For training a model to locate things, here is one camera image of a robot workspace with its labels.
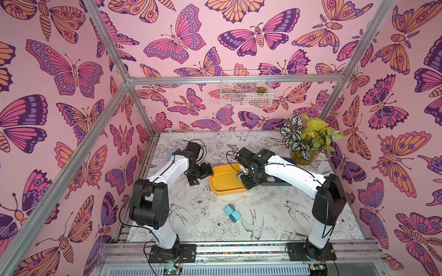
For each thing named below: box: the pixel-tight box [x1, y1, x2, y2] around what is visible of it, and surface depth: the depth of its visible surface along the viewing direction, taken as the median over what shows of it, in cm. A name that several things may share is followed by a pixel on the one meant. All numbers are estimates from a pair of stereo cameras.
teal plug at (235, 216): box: [229, 210, 242, 224], surface depth 84 cm
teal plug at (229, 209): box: [223, 203, 236, 216], surface depth 87 cm
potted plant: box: [280, 113, 345, 166], surface depth 91 cm
